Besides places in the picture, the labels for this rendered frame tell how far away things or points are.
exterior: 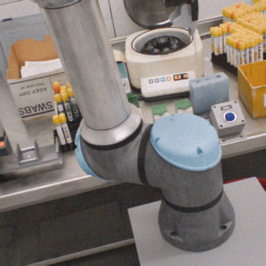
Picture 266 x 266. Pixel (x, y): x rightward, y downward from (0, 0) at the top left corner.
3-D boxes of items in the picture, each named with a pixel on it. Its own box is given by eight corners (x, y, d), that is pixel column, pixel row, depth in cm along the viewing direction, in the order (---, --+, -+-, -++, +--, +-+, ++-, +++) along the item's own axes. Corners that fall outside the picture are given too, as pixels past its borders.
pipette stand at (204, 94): (197, 120, 128) (194, 89, 122) (189, 107, 134) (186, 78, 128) (231, 111, 129) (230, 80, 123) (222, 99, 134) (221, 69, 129)
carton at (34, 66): (20, 123, 142) (4, 80, 133) (22, 80, 165) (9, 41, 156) (98, 104, 143) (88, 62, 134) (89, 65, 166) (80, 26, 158)
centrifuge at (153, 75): (131, 105, 140) (124, 69, 133) (130, 61, 164) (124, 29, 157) (210, 93, 138) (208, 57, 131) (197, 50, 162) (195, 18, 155)
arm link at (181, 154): (214, 213, 80) (208, 152, 72) (143, 200, 85) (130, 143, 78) (230, 168, 88) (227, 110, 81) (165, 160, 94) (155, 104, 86)
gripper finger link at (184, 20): (173, 40, 117) (168, 4, 111) (195, 34, 117) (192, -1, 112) (176, 44, 114) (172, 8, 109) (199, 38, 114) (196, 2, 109)
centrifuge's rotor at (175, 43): (141, 73, 143) (138, 53, 139) (140, 52, 156) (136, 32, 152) (190, 66, 142) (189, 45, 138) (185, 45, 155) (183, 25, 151)
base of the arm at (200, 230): (242, 246, 85) (240, 208, 80) (161, 256, 87) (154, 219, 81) (227, 190, 98) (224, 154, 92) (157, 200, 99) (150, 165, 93)
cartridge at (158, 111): (157, 135, 125) (154, 115, 121) (153, 126, 129) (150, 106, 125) (171, 132, 125) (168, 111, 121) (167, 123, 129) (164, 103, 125)
